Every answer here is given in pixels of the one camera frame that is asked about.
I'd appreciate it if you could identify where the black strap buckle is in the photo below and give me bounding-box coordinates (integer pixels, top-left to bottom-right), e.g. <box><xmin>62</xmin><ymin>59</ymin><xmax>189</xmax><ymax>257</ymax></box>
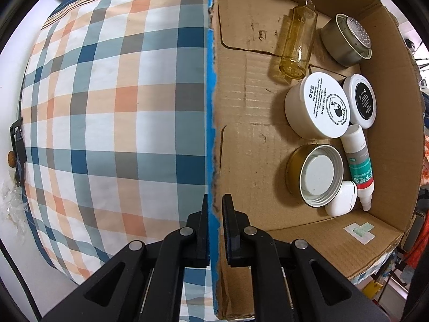
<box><xmin>9</xmin><ymin>117</ymin><xmax>27</xmax><ymax>188</ymax></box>

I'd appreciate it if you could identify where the plaid blanket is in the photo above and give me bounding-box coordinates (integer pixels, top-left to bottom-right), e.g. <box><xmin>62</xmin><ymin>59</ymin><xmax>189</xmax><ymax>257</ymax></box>
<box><xmin>20</xmin><ymin>0</ymin><xmax>215</xmax><ymax>322</ymax></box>

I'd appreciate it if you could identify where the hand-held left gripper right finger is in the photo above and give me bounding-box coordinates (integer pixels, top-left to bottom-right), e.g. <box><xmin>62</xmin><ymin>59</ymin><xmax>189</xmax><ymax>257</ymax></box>
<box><xmin>222</xmin><ymin>194</ymin><xmax>391</xmax><ymax>322</ymax></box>

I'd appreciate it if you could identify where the yellow glass perfume bottle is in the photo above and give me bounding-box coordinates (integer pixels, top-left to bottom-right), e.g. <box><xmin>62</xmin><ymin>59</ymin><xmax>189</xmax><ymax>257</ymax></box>
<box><xmin>273</xmin><ymin>0</ymin><xmax>317</xmax><ymax>84</ymax></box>

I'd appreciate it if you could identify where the white earbud case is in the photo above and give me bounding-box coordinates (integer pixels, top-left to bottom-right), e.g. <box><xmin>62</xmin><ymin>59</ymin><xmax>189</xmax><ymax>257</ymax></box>
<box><xmin>324</xmin><ymin>180</ymin><xmax>358</xmax><ymax>217</ymax></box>

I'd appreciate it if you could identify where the white bottle with green label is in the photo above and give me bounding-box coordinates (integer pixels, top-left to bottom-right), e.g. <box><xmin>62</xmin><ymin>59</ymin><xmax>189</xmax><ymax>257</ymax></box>
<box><xmin>340</xmin><ymin>124</ymin><xmax>374</xmax><ymax>212</ymax></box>

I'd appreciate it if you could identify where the crumpled clear plastic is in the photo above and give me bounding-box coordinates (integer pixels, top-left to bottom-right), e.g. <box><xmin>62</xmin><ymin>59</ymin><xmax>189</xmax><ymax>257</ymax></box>
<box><xmin>0</xmin><ymin>174</ymin><xmax>31</xmax><ymax>242</ymax></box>

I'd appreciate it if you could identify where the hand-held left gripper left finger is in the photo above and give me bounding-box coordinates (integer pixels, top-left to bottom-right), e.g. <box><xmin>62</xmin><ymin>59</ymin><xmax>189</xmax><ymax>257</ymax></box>
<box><xmin>40</xmin><ymin>195</ymin><xmax>210</xmax><ymax>322</ymax></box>

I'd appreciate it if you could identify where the cardboard box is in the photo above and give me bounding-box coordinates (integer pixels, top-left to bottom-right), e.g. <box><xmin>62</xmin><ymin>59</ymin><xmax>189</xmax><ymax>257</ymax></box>
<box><xmin>206</xmin><ymin>0</ymin><xmax>423</xmax><ymax>321</ymax></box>

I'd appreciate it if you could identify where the silver tin with perforated lid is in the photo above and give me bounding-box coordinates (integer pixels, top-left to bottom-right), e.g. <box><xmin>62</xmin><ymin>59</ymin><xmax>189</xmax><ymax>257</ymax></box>
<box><xmin>321</xmin><ymin>13</ymin><xmax>373</xmax><ymax>68</ymax></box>

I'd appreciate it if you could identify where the white jar with black lid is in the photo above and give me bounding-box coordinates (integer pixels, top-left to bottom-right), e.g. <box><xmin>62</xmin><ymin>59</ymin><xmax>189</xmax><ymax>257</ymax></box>
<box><xmin>342</xmin><ymin>74</ymin><xmax>376</xmax><ymax>130</ymax></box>

